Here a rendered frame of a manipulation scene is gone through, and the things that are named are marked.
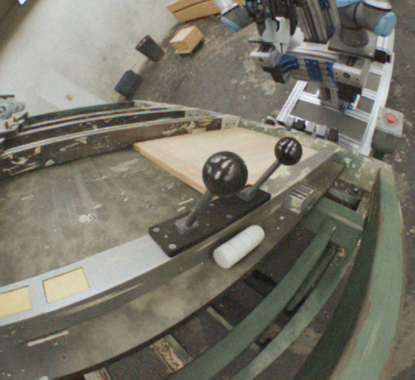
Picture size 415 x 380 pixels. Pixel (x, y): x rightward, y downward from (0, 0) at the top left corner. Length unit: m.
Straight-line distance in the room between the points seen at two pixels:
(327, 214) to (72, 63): 5.81
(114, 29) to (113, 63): 0.99
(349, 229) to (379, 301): 0.31
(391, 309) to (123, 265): 0.29
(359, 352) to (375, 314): 0.05
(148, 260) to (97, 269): 0.06
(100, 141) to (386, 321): 0.73
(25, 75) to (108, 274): 5.83
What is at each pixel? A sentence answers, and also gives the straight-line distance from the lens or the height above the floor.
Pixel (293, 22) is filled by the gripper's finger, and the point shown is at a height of 1.42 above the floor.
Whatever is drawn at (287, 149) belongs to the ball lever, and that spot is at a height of 1.44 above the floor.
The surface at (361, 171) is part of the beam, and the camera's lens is 0.83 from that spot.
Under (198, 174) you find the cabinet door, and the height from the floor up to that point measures 1.33.
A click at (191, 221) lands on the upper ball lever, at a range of 0.22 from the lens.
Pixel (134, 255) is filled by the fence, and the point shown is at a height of 1.52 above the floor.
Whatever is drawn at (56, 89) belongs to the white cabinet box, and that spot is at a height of 1.70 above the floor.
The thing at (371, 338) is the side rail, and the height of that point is 1.46.
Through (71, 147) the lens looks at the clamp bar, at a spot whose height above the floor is 1.53.
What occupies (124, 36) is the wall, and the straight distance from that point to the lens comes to 6.12.
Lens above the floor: 1.65
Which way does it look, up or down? 49 degrees down
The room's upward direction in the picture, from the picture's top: 59 degrees counter-clockwise
